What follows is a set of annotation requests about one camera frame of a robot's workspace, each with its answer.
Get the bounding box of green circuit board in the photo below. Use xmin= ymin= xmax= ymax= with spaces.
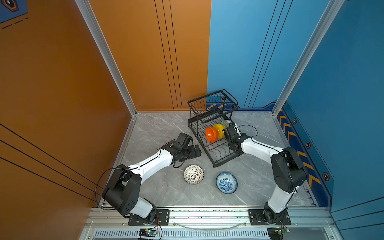
xmin=267 ymin=228 xmax=291 ymax=240
xmin=138 ymin=229 xmax=159 ymax=240

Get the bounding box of left green circuit board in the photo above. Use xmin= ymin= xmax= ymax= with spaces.
xmin=138 ymin=229 xmax=159 ymax=240

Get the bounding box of aluminium corner post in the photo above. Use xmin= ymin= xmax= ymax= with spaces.
xmin=272 ymin=0 xmax=345 ymax=117
xmin=75 ymin=0 xmax=137 ymax=117

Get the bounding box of orange bowl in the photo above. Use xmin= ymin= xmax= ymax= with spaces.
xmin=205 ymin=127 xmax=219 ymax=143

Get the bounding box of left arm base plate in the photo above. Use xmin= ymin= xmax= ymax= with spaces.
xmin=128 ymin=209 xmax=170 ymax=226

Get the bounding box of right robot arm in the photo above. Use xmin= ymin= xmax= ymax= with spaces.
xmin=224 ymin=125 xmax=309 ymax=225

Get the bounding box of blue floral pattern bowl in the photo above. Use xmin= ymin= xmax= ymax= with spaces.
xmin=216 ymin=172 xmax=238 ymax=195

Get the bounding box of right green circuit board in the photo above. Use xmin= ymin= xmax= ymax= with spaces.
xmin=267 ymin=228 xmax=291 ymax=240

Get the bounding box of right aluminium corner post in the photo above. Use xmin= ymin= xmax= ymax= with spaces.
xmin=272 ymin=0 xmax=345 ymax=117

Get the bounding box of left aluminium corner post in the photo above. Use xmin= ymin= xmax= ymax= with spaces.
xmin=75 ymin=0 xmax=137 ymax=117

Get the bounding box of white lattice pattern bowl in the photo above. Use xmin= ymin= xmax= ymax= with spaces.
xmin=184 ymin=165 xmax=204 ymax=185

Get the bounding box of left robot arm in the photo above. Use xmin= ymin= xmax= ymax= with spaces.
xmin=102 ymin=133 xmax=202 ymax=222

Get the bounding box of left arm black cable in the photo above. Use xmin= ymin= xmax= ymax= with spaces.
xmin=94 ymin=140 xmax=178 ymax=211

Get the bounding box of aluminium front rail frame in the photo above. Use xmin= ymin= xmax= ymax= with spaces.
xmin=80 ymin=207 xmax=343 ymax=240

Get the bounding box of green geometric pattern bowl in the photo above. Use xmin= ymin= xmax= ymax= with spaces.
xmin=221 ymin=120 xmax=231 ymax=128

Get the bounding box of yellow bowl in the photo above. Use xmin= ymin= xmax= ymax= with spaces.
xmin=213 ymin=124 xmax=225 ymax=140

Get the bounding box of black wire dish rack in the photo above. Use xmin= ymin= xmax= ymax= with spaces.
xmin=188 ymin=89 xmax=242 ymax=168

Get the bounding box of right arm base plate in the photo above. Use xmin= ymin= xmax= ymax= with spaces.
xmin=248 ymin=209 xmax=292 ymax=226

